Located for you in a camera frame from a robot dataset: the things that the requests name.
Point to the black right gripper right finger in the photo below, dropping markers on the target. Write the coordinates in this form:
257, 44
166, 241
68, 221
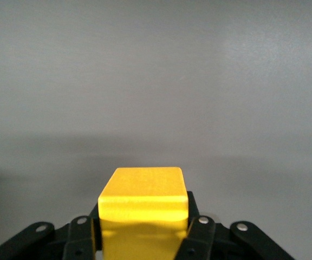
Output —
221, 243

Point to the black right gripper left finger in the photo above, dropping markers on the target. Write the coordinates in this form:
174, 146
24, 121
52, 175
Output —
50, 241

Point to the yellow wooden cube block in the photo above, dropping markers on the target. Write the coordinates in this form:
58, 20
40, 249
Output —
142, 195

